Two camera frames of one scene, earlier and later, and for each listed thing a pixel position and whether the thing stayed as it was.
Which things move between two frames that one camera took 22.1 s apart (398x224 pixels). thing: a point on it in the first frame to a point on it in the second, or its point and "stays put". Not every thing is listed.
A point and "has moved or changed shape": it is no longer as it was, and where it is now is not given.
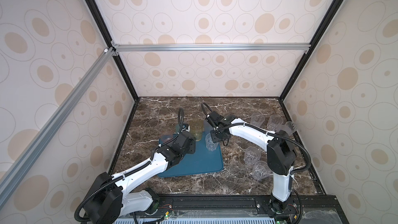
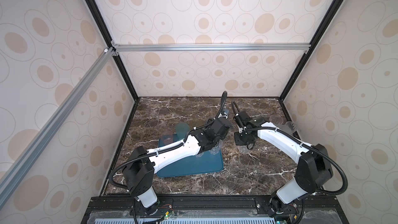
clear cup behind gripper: (273, 121) stays put
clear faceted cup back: (257, 120) has moved or changed shape
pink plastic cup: (165, 138) stays put
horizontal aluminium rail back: (210, 47) stays put
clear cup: (292, 126) stays put
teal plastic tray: (202, 160) stays put
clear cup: (252, 155) to (199, 155)
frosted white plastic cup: (284, 127) stays put
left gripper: (192, 146) to (224, 133)
